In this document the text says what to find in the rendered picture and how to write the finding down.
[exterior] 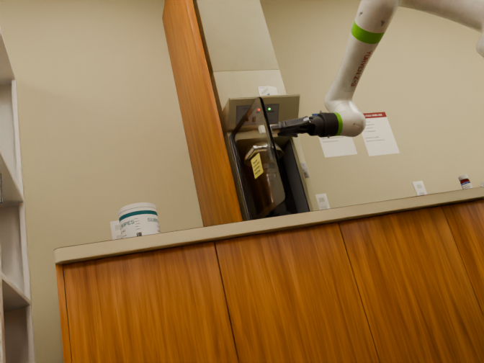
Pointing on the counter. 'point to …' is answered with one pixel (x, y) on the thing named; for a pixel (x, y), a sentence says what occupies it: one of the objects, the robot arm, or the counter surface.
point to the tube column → (234, 35)
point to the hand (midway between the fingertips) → (269, 129)
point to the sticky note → (256, 166)
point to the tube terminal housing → (242, 78)
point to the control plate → (266, 111)
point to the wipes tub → (138, 220)
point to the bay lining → (293, 181)
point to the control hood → (289, 111)
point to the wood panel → (199, 116)
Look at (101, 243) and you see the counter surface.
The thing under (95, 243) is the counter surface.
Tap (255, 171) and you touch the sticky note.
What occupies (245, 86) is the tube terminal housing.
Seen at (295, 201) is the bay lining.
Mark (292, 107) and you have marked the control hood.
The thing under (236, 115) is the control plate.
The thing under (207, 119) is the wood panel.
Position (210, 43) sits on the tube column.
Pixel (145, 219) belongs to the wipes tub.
